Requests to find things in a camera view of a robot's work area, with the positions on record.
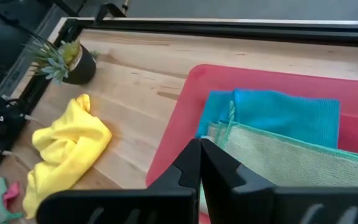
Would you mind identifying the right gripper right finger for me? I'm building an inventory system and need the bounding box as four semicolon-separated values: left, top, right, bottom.
200;138;358;224

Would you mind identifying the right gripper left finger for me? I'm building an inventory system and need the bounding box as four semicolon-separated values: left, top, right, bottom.
35;138;202;224

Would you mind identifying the black frame bracket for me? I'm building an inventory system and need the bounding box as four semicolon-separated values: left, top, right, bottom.
93;2;127;26

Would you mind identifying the pink plastic bin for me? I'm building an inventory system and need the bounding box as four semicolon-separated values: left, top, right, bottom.
145;63;358;224

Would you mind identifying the black aluminium table frame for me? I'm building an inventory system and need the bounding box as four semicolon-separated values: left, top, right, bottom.
0;0;358;178

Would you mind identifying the pink microfiber towel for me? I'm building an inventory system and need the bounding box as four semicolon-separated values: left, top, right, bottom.
2;181;21;210

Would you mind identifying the succulent plant in black pot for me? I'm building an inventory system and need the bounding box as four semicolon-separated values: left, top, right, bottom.
25;39;99;86

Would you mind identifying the blue microfiber towel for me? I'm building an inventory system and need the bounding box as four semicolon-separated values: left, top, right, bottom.
195;88;341;149

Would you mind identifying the yellow microfiber towel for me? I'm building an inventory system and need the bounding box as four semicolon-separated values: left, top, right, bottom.
22;93;113;220

